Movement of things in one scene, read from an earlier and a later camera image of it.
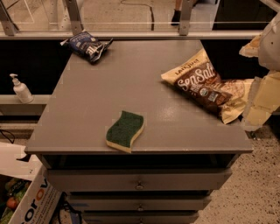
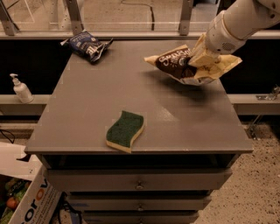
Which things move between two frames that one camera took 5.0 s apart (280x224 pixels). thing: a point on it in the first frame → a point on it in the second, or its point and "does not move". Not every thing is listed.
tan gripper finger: [263, 101] → [201, 56]
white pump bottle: [21, 91] does not move
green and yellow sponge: [122, 134] does not move
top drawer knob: [139, 186] does not move
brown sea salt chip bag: [198, 78] → [175, 61]
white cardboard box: [39, 201] does not move
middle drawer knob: [140, 208] does not move
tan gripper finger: [252, 48] → [225, 63]
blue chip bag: [85, 45] does not move
